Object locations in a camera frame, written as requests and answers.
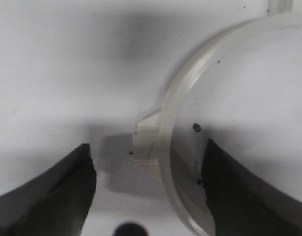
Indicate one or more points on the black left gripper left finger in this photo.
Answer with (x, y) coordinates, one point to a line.
(55, 203)

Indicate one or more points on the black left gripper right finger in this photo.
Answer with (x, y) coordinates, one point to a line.
(241, 203)

